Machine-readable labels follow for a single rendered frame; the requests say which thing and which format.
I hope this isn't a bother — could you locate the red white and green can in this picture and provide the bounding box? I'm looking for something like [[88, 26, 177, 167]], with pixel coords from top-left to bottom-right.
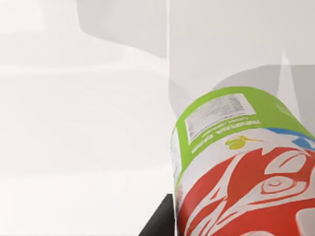
[[170, 86, 315, 236]]

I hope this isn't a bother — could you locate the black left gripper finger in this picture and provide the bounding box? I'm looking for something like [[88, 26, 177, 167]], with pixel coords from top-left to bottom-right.
[[137, 193, 178, 236]]

